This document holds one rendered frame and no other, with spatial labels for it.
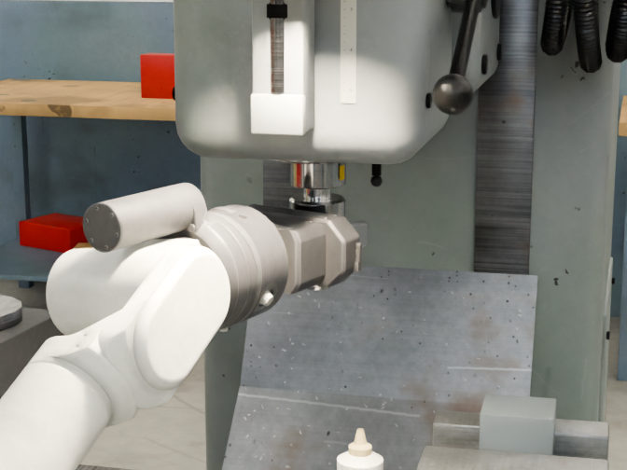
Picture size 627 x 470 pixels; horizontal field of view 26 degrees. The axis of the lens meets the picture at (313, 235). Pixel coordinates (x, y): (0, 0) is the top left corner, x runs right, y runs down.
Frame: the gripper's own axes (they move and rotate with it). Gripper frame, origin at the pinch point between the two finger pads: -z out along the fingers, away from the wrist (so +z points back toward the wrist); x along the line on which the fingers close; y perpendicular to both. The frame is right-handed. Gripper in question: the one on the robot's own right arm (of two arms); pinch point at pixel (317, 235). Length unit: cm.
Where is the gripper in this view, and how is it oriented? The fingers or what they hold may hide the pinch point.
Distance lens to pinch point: 114.2
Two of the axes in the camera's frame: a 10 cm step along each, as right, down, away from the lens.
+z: -5.4, 1.8, -8.3
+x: -8.4, -1.2, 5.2
